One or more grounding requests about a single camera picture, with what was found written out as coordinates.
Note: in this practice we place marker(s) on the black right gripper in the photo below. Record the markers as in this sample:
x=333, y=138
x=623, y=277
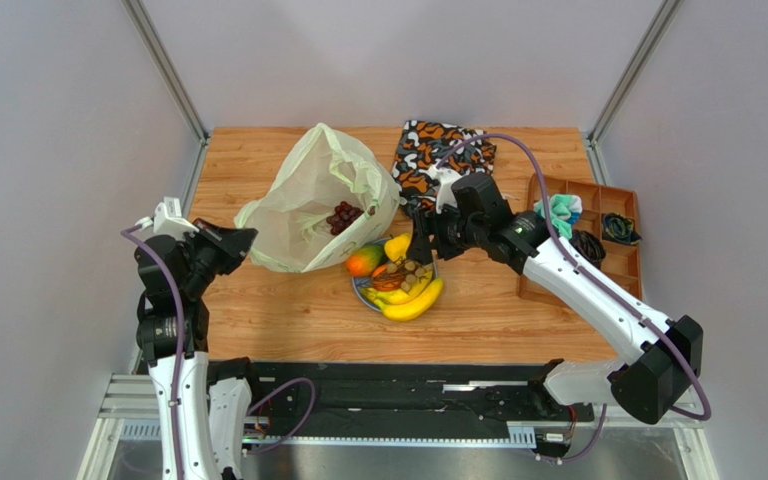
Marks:
x=438, y=224

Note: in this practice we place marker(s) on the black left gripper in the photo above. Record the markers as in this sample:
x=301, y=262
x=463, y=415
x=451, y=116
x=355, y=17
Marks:
x=231, y=243

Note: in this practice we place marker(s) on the yellow banana bunch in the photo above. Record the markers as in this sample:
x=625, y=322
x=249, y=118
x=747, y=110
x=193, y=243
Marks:
x=402, y=306

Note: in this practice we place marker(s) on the red grape bunch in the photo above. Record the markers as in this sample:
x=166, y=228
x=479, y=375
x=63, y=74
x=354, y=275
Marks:
x=344, y=215

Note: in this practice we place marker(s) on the pale green plastic bag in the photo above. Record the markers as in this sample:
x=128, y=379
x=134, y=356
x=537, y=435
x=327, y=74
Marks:
x=324, y=168

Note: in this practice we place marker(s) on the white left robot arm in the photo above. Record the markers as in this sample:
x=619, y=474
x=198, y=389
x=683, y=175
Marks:
x=201, y=407

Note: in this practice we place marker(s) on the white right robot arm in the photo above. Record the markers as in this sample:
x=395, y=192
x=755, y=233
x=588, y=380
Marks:
x=658, y=359

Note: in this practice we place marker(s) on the orange tangerine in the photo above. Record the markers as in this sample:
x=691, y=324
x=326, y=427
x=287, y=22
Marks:
x=387, y=277

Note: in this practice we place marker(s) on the green orange mango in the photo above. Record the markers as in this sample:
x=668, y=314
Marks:
x=365, y=260

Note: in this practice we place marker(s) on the blue plate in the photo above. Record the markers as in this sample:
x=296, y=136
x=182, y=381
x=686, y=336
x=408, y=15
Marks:
x=361, y=283

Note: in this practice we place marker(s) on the camouflage patterned shorts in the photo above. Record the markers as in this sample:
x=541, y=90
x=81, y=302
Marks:
x=421, y=146

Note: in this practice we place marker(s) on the lower teal white sock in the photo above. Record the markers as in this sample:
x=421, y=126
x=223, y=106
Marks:
x=563, y=228

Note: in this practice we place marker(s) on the teal white sock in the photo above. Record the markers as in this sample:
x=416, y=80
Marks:
x=566, y=207
x=563, y=228

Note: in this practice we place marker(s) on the upper teal white sock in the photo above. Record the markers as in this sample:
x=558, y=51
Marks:
x=566, y=207

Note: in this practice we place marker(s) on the dark brown rolled tie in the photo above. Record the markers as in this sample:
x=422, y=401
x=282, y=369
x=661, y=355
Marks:
x=589, y=247

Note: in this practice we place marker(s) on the navy yellow rolled tie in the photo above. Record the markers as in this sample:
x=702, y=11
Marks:
x=620, y=229

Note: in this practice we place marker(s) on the wooden compartment organizer tray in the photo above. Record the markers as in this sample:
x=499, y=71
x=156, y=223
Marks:
x=622, y=263

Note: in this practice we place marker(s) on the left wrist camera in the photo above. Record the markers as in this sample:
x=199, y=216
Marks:
x=167, y=219

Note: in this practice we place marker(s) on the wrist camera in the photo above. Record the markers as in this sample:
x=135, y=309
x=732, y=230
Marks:
x=167, y=219
x=445, y=178

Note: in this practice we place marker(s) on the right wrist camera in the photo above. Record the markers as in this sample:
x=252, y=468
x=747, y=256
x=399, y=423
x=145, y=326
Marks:
x=445, y=178

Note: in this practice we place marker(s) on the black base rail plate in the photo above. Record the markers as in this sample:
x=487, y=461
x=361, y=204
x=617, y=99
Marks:
x=407, y=401

